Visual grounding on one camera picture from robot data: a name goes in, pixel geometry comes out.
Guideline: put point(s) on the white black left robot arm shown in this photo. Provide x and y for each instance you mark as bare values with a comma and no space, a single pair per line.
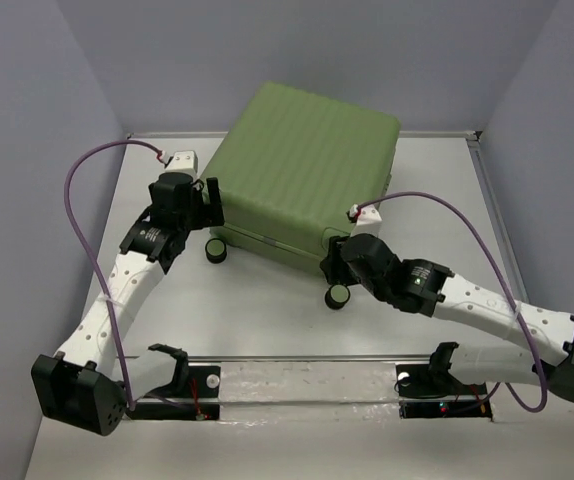
88,383

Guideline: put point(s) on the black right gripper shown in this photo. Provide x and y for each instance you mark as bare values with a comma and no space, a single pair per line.
335,259

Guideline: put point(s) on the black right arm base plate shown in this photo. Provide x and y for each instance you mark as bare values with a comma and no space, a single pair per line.
422,396

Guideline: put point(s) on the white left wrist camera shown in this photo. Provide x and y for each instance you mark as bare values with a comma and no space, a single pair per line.
185,162

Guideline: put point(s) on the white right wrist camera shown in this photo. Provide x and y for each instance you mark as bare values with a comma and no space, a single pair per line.
365,220

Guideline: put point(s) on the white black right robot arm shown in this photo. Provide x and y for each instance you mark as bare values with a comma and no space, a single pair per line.
538,344

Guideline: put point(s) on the green suitcase wheel lid upper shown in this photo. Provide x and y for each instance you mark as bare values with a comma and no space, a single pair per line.
337,296

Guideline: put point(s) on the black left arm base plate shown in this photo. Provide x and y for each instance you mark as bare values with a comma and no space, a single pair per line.
194,397

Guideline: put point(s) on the green suitcase blue lining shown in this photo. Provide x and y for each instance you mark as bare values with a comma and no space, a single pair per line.
291,166

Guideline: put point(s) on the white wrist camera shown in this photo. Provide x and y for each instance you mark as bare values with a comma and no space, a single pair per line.
185,162
365,220

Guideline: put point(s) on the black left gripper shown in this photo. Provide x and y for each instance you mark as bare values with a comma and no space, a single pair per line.
212,214

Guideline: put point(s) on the green suitcase wheel front left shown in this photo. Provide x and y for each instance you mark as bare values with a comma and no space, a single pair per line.
216,251

